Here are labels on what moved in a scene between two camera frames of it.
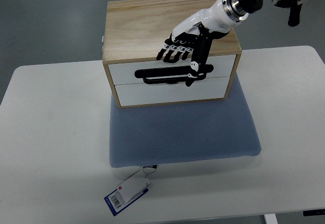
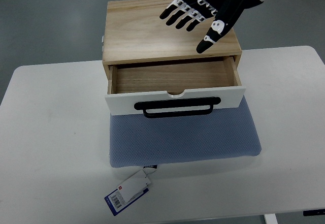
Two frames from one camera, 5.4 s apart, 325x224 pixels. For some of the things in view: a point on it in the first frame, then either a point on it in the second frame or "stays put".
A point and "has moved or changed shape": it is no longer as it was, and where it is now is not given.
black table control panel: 314,212 stays put
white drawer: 124,73 has moved or changed shape
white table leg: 270,218 stays put
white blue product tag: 130,191 stays put
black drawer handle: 167,72 to 144,106
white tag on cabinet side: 102,45 stays put
